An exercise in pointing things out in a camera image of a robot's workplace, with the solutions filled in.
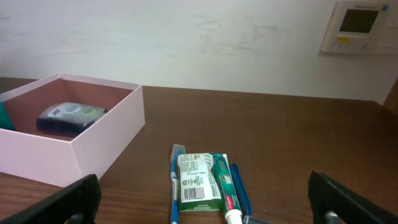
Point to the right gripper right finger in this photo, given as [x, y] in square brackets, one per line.
[332, 202]

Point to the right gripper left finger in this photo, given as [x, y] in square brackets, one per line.
[75, 203]

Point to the clear pump soap bottle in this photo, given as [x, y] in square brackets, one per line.
[69, 119]

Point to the green toothpaste tube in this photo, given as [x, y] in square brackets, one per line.
[231, 207]

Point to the teal mouthwash bottle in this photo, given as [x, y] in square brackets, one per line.
[5, 121]

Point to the blue white toothbrush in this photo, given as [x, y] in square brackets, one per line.
[176, 151]

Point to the green white soap bar pack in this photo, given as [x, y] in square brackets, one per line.
[199, 191]

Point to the pink cardboard box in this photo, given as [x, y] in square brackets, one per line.
[59, 160]

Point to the blue disposable razor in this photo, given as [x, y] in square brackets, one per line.
[243, 198]

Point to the wall control panel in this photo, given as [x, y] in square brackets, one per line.
[362, 27]

